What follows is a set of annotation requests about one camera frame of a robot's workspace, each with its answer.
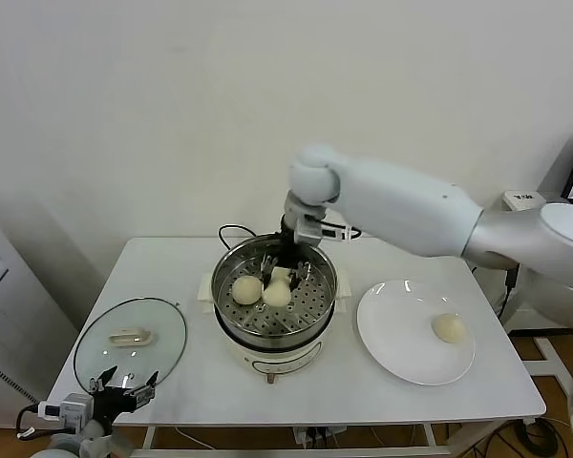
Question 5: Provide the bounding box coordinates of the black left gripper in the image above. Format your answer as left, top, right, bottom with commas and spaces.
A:
89, 364, 159, 427

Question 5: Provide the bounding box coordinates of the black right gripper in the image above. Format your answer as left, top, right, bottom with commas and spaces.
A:
260, 217, 312, 290

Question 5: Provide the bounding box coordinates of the glass lid with cream handle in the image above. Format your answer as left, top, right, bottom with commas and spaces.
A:
73, 297, 188, 401

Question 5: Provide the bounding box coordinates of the perforated steel steamer basket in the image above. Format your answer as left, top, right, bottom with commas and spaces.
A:
211, 233, 339, 341

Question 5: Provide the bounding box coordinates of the cream electric cooker base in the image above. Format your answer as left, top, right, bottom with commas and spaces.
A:
198, 269, 352, 385

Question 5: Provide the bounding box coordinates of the white round plate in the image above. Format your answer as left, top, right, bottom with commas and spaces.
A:
355, 279, 476, 386

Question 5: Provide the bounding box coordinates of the white cabinet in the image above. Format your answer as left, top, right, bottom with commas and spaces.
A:
0, 204, 80, 430

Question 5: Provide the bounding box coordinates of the white power strip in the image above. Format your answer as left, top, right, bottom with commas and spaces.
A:
293, 426, 340, 449

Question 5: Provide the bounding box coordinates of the white side desk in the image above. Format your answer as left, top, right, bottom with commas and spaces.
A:
500, 190, 573, 403

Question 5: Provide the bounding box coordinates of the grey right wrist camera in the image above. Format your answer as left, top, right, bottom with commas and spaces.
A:
293, 214, 355, 247

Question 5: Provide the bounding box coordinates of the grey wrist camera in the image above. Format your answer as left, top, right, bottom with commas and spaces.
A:
37, 393, 95, 429
293, 214, 355, 247

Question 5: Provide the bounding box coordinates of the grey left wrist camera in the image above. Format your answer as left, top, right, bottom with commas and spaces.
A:
37, 393, 95, 429

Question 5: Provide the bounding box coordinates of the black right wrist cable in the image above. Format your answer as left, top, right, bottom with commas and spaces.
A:
322, 221, 363, 243

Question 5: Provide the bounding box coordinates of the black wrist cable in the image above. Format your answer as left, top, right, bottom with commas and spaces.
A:
15, 405, 42, 439
322, 221, 363, 243

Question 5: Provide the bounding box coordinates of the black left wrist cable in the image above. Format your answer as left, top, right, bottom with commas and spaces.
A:
15, 405, 42, 439

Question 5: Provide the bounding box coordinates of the white table frame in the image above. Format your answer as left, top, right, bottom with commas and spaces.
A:
109, 419, 536, 458

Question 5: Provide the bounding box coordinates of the black cable with adapter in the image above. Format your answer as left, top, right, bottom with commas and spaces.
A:
499, 266, 521, 322

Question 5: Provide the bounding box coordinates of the black floor cable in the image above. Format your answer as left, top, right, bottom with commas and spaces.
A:
514, 418, 567, 454

